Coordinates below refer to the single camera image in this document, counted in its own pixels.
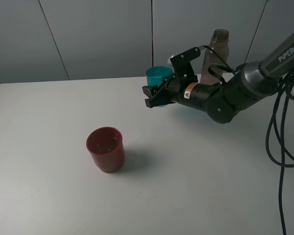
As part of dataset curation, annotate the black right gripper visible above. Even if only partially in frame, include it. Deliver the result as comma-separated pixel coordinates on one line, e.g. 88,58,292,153
142,77,189,108

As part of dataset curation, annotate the teal translucent plastic cup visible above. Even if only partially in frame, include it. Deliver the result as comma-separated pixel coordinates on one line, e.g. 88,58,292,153
146,66,173,108

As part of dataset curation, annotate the brown translucent water bottle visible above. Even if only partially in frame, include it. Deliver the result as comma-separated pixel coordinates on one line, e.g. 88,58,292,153
200,29,229,85

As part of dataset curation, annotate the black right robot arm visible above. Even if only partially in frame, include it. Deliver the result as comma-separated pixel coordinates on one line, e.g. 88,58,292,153
142,33,294,124

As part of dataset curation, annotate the red plastic cup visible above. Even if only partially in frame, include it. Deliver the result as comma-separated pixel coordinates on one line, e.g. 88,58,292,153
86,127,125,173

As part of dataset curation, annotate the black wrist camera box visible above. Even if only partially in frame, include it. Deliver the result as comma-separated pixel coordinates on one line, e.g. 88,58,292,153
169,47,201,83

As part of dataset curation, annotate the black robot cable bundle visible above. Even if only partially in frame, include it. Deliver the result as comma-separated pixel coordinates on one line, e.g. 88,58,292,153
200,45,294,235

